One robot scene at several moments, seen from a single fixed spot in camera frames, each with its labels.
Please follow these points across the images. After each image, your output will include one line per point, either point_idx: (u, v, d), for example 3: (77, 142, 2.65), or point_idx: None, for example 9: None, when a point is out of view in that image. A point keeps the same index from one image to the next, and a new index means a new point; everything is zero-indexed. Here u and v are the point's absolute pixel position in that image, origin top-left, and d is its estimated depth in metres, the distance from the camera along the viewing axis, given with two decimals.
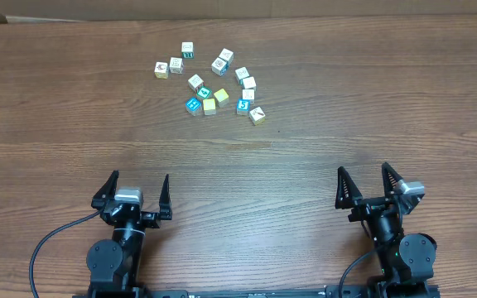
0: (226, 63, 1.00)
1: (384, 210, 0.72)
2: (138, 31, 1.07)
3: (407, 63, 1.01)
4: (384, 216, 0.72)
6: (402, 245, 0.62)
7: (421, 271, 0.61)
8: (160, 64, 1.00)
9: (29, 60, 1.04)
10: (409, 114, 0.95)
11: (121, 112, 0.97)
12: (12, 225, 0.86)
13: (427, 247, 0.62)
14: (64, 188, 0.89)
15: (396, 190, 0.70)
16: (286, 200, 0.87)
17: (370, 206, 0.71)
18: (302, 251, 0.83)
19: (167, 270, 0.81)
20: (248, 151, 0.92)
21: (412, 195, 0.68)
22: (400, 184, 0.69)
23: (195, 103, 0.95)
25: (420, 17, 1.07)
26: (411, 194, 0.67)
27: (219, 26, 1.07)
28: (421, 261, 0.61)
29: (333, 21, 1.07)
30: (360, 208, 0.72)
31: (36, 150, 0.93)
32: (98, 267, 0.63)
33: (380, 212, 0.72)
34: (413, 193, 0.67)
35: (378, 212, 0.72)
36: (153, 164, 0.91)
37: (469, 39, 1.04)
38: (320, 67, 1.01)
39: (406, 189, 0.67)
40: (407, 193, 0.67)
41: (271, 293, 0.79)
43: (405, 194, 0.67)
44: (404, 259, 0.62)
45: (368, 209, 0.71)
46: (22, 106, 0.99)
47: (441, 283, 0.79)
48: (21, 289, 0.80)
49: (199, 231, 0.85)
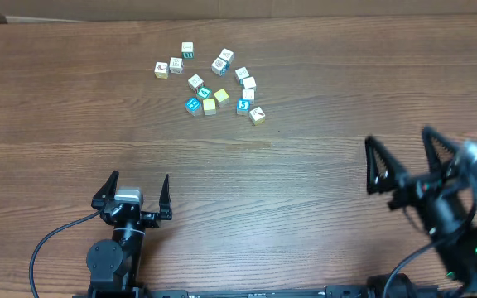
0: (226, 63, 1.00)
1: (441, 190, 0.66)
2: (138, 31, 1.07)
3: (407, 63, 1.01)
4: (442, 199, 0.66)
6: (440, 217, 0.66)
7: None
8: (160, 64, 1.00)
9: (28, 61, 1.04)
10: (408, 114, 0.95)
11: (121, 112, 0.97)
12: (12, 225, 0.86)
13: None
14: (64, 188, 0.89)
15: (460, 161, 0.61)
16: (286, 200, 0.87)
17: (422, 185, 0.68)
18: (302, 251, 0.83)
19: (167, 270, 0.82)
20: (248, 151, 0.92)
21: None
22: (459, 153, 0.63)
23: (195, 103, 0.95)
25: (419, 18, 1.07)
26: None
27: (218, 26, 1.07)
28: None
29: (333, 21, 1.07)
30: (409, 189, 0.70)
31: (36, 150, 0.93)
32: (98, 267, 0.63)
33: (438, 193, 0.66)
34: None
35: (432, 192, 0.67)
36: (153, 164, 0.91)
37: (469, 39, 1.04)
38: (320, 67, 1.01)
39: None
40: None
41: (271, 293, 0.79)
43: (476, 161, 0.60)
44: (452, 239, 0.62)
45: (419, 188, 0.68)
46: (23, 106, 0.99)
47: (441, 282, 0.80)
48: (21, 289, 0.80)
49: (200, 231, 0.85)
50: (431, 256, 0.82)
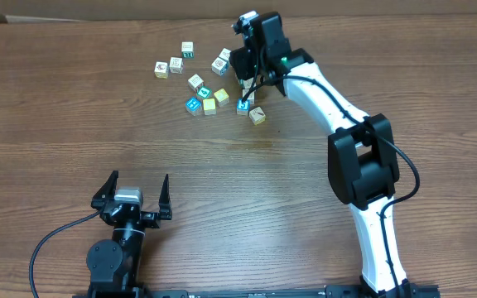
0: (226, 62, 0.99)
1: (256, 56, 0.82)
2: (138, 31, 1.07)
3: (407, 63, 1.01)
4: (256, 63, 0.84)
6: (263, 32, 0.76)
7: (342, 139, 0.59)
8: (160, 64, 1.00)
9: (28, 60, 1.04)
10: (409, 114, 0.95)
11: (121, 112, 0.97)
12: (12, 226, 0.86)
13: (279, 21, 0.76)
14: (64, 188, 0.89)
15: (270, 27, 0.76)
16: (286, 200, 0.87)
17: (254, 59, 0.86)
18: (302, 252, 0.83)
19: (167, 270, 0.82)
20: (248, 151, 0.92)
21: (269, 33, 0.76)
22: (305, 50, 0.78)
23: (195, 103, 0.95)
25: (420, 17, 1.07)
26: (268, 26, 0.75)
27: (219, 26, 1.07)
28: (277, 31, 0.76)
29: (333, 20, 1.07)
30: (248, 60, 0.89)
31: (36, 151, 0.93)
32: (98, 267, 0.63)
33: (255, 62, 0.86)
34: (268, 29, 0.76)
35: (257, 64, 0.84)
36: (153, 163, 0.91)
37: (469, 39, 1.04)
38: (320, 67, 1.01)
39: (264, 22, 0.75)
40: (266, 23, 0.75)
41: (271, 293, 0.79)
43: (267, 24, 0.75)
44: (267, 40, 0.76)
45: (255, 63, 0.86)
46: (22, 106, 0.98)
47: (441, 283, 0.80)
48: (21, 289, 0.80)
49: (199, 231, 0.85)
50: (431, 256, 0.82)
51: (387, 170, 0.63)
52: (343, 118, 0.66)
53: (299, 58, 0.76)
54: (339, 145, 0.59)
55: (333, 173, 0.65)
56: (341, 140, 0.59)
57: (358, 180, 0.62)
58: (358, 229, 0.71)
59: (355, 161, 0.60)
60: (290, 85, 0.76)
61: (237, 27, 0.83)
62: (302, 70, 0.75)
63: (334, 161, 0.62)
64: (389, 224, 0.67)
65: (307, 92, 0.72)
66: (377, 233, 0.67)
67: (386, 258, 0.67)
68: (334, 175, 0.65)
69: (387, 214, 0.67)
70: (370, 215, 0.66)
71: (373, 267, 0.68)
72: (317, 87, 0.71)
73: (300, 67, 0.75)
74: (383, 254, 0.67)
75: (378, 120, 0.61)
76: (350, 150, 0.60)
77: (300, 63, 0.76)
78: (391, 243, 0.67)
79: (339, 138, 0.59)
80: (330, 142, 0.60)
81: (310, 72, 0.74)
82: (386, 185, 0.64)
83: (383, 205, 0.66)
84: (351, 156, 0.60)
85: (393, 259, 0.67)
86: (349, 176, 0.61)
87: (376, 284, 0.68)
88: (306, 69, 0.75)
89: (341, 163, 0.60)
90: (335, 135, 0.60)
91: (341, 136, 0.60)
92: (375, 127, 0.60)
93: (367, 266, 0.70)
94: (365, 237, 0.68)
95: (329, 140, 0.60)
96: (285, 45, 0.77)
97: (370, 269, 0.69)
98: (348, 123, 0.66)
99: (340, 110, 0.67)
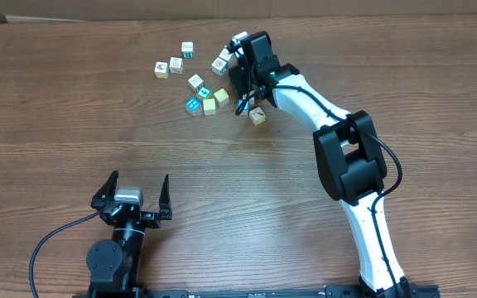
0: (226, 62, 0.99)
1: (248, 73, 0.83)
2: (138, 31, 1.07)
3: (407, 63, 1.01)
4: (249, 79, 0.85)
6: (252, 50, 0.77)
7: (326, 135, 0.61)
8: (160, 64, 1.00)
9: (28, 60, 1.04)
10: (409, 114, 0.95)
11: (121, 112, 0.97)
12: (12, 226, 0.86)
13: (267, 40, 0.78)
14: (64, 188, 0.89)
15: (258, 45, 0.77)
16: (286, 200, 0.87)
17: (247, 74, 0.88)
18: (302, 251, 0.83)
19: (166, 270, 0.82)
20: (248, 151, 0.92)
21: (258, 51, 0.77)
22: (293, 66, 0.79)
23: (195, 103, 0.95)
25: (419, 17, 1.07)
26: (257, 44, 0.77)
27: (219, 26, 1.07)
28: (266, 49, 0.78)
29: (333, 20, 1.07)
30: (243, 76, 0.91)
31: (36, 150, 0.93)
32: (98, 267, 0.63)
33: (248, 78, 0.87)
34: (257, 46, 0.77)
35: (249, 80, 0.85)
36: (153, 163, 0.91)
37: (469, 39, 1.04)
38: (320, 67, 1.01)
39: (252, 40, 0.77)
40: (254, 41, 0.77)
41: (271, 293, 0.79)
43: (255, 43, 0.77)
44: (257, 58, 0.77)
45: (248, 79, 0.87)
46: (22, 106, 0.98)
47: (441, 283, 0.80)
48: (21, 289, 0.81)
49: (199, 231, 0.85)
50: (431, 256, 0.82)
51: (374, 163, 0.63)
52: (326, 117, 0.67)
53: (286, 73, 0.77)
54: (324, 141, 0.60)
55: (321, 172, 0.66)
56: (326, 136, 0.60)
57: (346, 175, 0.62)
58: (353, 228, 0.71)
59: (341, 156, 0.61)
60: (279, 95, 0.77)
61: (228, 46, 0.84)
62: (289, 79, 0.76)
63: (321, 158, 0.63)
64: (383, 219, 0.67)
65: (294, 98, 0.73)
66: (371, 229, 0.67)
67: (382, 255, 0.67)
68: (323, 173, 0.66)
69: (379, 209, 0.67)
70: (362, 211, 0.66)
71: (369, 266, 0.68)
72: (302, 93, 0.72)
73: (286, 77, 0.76)
74: (378, 251, 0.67)
75: (359, 116, 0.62)
76: (335, 145, 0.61)
77: (288, 76, 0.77)
78: (385, 240, 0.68)
79: (323, 135, 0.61)
80: (315, 139, 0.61)
81: (295, 80, 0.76)
82: (375, 180, 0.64)
83: (374, 199, 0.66)
84: (337, 151, 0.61)
85: (390, 256, 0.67)
86: (336, 172, 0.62)
87: (374, 283, 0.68)
88: (291, 79, 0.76)
89: (327, 159, 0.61)
90: (320, 132, 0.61)
91: (325, 132, 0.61)
92: (358, 122, 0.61)
93: (364, 266, 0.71)
94: (359, 235, 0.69)
95: (314, 136, 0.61)
96: (273, 60, 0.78)
97: (368, 269, 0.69)
98: (332, 122, 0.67)
99: (324, 110, 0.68)
